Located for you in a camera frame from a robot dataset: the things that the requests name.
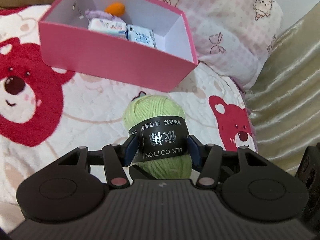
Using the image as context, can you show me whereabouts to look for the green yarn ball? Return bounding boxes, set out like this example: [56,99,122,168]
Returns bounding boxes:
[123,92,192,179]

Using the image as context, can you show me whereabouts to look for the blue wet wipes pack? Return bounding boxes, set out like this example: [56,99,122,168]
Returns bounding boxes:
[127,24,157,49]

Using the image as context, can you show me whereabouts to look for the small white tissue pack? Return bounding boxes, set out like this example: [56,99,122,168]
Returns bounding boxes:
[88,18,127,39]

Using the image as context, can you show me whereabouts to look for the purple plush toy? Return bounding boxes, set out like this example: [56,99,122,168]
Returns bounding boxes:
[85,10,124,23]

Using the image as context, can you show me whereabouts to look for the orange ball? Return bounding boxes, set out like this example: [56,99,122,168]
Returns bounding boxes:
[104,2,126,17]

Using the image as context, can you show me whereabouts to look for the red bear print blanket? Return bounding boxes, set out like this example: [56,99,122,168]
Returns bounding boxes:
[0,4,259,235]

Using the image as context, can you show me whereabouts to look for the pink cardboard box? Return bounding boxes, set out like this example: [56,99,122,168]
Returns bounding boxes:
[39,0,197,92]

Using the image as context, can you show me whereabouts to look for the pink floral pillow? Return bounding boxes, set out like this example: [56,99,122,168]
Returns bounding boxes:
[159,0,283,89]

